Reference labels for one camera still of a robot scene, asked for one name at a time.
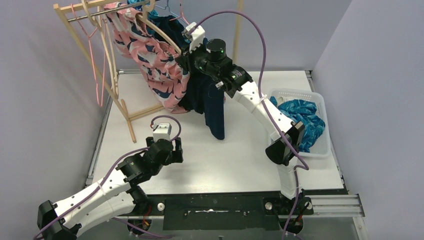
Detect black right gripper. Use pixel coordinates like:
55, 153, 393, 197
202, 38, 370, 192
175, 40, 218, 78

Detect pink floral shorts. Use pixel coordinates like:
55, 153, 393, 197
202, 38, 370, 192
104, 2, 190, 114

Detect wooden hanger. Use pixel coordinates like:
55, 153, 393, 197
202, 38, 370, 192
135, 0, 182, 55
81, 0, 119, 100

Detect wooden hanger front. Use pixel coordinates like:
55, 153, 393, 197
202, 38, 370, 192
81, 0, 119, 100

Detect blue shark print shorts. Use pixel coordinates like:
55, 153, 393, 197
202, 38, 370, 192
269, 96, 326, 153

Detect white shorts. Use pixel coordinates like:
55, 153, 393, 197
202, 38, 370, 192
275, 96, 289, 106

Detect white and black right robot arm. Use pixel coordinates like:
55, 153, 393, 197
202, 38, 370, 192
175, 39, 305, 214

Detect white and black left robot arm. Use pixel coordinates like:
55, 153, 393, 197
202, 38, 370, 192
34, 137, 184, 240

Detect navy blue shorts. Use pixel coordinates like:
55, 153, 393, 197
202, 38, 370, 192
145, 26, 225, 140

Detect teal fish print shorts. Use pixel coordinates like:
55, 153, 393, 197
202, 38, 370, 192
126, 0, 159, 20

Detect wooden clothes rack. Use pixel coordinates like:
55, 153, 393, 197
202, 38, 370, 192
52, 0, 244, 144

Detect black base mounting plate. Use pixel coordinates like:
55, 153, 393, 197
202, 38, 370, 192
148, 191, 314, 231

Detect white plastic basket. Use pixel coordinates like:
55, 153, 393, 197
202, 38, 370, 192
269, 88, 331, 158

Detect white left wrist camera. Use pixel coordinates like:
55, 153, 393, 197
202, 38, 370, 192
151, 122, 172, 142

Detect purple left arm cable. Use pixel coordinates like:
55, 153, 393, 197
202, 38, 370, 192
33, 114, 183, 240

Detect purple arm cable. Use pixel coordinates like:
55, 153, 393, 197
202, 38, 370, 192
187, 9, 311, 240
33, 114, 183, 240

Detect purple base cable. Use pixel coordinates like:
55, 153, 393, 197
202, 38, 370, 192
110, 216, 173, 240

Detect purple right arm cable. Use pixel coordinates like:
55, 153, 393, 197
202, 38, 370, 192
187, 9, 311, 240

